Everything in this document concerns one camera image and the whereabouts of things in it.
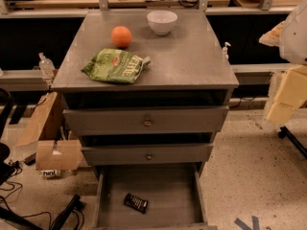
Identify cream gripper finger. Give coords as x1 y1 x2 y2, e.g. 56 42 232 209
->
266 65 307 125
259 21 284 47

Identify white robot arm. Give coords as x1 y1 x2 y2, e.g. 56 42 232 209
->
259 0 307 125

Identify grey top drawer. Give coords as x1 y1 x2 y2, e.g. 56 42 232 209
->
63 106 228 136

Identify grey drawer cabinet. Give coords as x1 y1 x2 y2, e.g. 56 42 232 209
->
51 9 240 177

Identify grey middle drawer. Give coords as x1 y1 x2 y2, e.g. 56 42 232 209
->
82 144 213 166

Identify grey open bottom drawer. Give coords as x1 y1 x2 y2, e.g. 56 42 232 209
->
93 163 218 230

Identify black stand leg right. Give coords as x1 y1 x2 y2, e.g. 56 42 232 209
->
277 126 307 159

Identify black stand leg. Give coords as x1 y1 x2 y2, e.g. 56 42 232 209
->
277 126 307 159
51 195 84 230

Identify white pump bottle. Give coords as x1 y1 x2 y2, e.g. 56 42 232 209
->
222 42 231 59

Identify white bowl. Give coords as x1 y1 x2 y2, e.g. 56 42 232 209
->
147 11 177 35

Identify blue tape mark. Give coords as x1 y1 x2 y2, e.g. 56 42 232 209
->
233 215 261 230

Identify orange fruit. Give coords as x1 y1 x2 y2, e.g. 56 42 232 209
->
111 26 132 49

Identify green chip bag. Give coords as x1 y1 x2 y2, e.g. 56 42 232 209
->
82 48 151 84

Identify clear plastic bottle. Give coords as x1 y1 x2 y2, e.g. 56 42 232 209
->
38 53 56 78

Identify black stand leg left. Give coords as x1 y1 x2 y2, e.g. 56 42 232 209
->
51 195 84 230

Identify brown cardboard box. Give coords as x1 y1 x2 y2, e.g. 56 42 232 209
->
16 92 83 171

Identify black floor cables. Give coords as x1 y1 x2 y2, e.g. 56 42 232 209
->
0 160 54 228

